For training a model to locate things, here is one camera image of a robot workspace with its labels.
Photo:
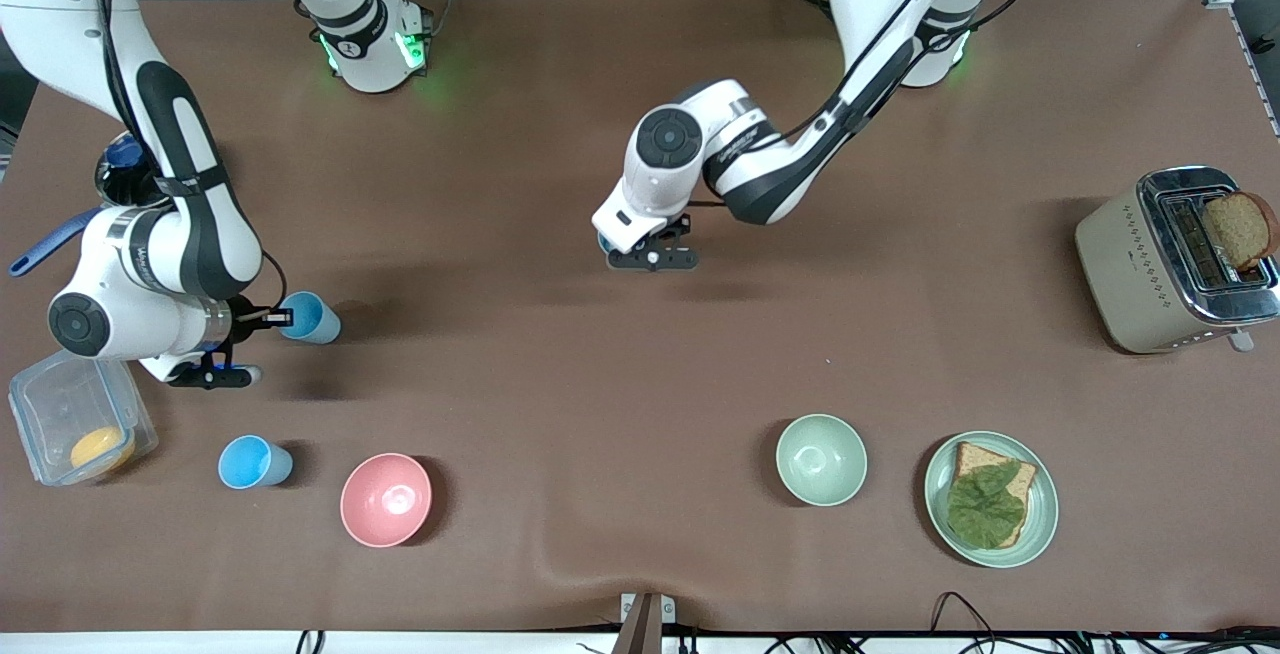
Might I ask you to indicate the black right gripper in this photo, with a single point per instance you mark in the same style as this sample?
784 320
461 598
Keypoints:
243 316

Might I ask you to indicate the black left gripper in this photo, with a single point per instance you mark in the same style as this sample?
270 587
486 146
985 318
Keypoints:
676 227

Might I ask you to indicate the blue plastic cup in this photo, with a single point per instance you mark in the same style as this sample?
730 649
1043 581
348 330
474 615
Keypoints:
250 462
318 324

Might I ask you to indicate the blue cup with white tissue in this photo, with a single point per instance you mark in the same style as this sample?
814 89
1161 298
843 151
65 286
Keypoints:
606 244

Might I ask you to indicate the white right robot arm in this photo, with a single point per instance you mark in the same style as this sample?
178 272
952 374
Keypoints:
190 234

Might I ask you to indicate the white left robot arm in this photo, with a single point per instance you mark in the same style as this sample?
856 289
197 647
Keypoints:
780 169

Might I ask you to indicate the pink bowl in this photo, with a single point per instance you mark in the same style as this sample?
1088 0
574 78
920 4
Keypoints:
385 500

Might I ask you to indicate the orange round food piece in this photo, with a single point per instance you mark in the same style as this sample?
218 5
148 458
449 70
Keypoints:
102 449

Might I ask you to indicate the glass pot lid blue knob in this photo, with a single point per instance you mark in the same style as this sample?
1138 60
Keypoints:
125 151

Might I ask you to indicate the clear plastic food container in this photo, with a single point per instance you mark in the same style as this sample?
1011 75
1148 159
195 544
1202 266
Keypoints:
60 414

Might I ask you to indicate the light green bowl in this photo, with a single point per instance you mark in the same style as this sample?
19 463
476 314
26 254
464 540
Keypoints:
821 460

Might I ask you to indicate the brown bread slice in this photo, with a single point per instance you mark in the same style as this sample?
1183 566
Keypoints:
972 457

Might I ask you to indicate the green lettuce leaf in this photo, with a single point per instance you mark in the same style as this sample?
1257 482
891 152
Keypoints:
985 506

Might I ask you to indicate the beige chrome toaster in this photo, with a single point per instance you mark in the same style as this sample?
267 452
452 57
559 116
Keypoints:
1115 269

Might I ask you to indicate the light green plate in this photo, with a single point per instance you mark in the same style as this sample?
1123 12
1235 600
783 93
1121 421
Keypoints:
1043 509

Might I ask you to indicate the dark toasted bread slice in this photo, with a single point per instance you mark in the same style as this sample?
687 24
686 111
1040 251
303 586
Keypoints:
1240 229

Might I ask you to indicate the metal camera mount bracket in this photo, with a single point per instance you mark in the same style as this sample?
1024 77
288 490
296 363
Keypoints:
643 624

